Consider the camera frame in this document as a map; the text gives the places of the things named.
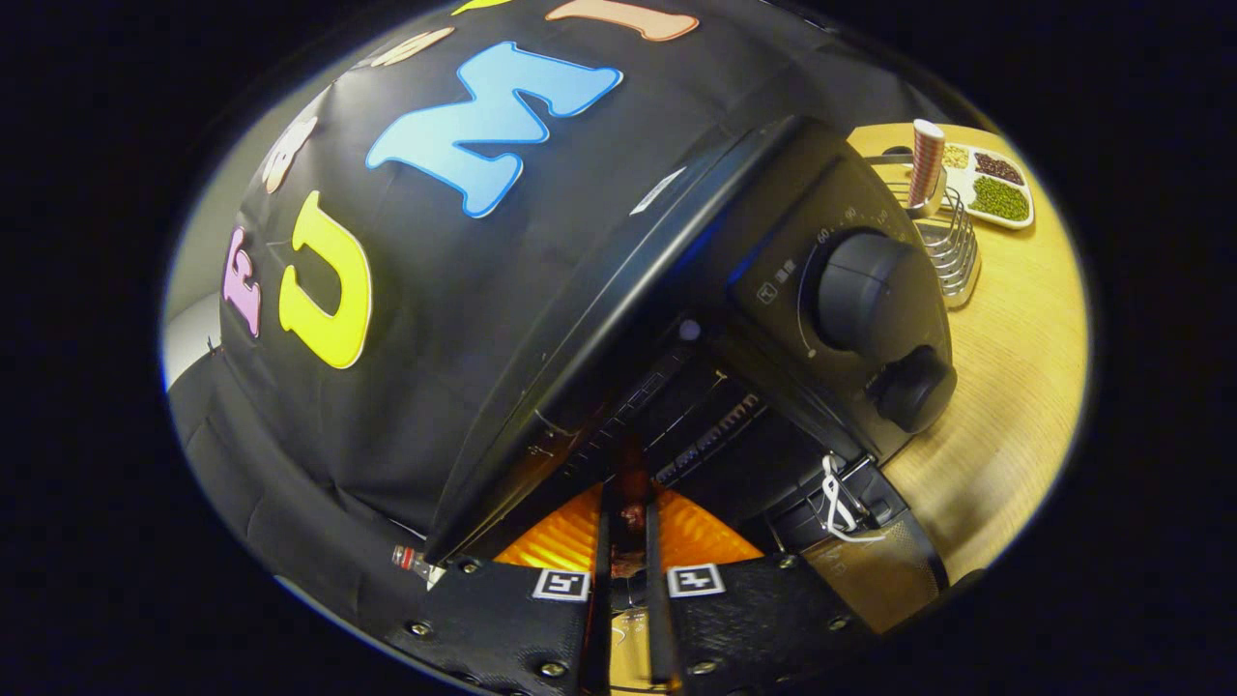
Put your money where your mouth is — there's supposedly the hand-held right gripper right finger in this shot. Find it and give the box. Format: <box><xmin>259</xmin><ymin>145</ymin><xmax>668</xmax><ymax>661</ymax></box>
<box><xmin>643</xmin><ymin>486</ymin><xmax>877</xmax><ymax>692</ymax></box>

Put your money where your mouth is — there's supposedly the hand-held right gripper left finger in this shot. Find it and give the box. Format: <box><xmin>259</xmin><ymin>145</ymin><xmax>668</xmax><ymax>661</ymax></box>
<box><xmin>387</xmin><ymin>481</ymin><xmax>617</xmax><ymax>696</ymax></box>

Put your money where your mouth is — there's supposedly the black electric oven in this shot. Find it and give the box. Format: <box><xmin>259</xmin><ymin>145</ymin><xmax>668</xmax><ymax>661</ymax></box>
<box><xmin>425</xmin><ymin>114</ymin><xmax>960</xmax><ymax>639</ymax></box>

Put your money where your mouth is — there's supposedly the clear plastic water bottle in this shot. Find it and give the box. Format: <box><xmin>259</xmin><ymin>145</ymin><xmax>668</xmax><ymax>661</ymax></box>
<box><xmin>391</xmin><ymin>544</ymin><xmax>447</xmax><ymax>591</ymax></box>

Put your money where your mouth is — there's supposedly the black backdrop cloth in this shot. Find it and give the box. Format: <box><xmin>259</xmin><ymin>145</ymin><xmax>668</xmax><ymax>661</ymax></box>
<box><xmin>166</xmin><ymin>0</ymin><xmax>929</xmax><ymax>629</ymax></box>

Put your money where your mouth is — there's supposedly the white divided dish with beans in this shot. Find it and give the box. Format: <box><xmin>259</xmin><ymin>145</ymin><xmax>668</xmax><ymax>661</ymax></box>
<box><xmin>942</xmin><ymin>142</ymin><xmax>1035</xmax><ymax>231</ymax></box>

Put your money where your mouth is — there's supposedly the striped paper tube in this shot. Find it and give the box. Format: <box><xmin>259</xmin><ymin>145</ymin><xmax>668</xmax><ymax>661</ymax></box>
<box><xmin>910</xmin><ymin>118</ymin><xmax>946</xmax><ymax>209</ymax></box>

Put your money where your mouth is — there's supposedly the white string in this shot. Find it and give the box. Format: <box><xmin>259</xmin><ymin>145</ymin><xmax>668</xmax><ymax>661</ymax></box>
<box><xmin>820</xmin><ymin>454</ymin><xmax>885</xmax><ymax>542</ymax></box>

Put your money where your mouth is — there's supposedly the metal wire holder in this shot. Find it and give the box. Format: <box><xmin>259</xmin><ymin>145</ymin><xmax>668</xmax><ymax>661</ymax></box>
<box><xmin>884</xmin><ymin>145</ymin><xmax>982</xmax><ymax>310</ymax></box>

